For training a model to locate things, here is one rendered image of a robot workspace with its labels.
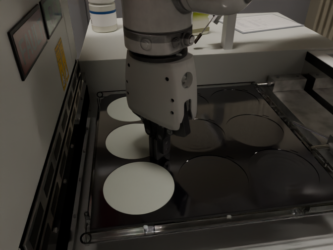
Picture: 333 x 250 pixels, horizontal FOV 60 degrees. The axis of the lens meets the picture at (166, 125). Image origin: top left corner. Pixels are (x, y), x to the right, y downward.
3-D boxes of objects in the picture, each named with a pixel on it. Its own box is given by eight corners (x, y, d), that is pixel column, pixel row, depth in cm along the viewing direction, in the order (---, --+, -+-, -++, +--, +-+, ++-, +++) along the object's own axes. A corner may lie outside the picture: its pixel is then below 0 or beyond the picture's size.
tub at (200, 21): (185, 38, 75) (186, 10, 71) (172, 30, 80) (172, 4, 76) (209, 34, 77) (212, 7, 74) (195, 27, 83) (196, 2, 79)
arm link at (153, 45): (209, 23, 35) (207, 47, 37) (155, 12, 40) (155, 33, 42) (164, 40, 30) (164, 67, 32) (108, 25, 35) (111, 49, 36)
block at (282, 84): (272, 92, 68) (275, 80, 67) (266, 85, 71) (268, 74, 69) (304, 90, 69) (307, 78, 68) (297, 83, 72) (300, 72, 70)
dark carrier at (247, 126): (90, 232, 35) (89, 229, 35) (101, 97, 63) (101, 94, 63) (348, 200, 39) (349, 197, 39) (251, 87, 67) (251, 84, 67)
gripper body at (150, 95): (208, 42, 36) (202, 118, 42) (148, 27, 41) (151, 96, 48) (170, 59, 31) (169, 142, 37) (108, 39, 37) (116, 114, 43)
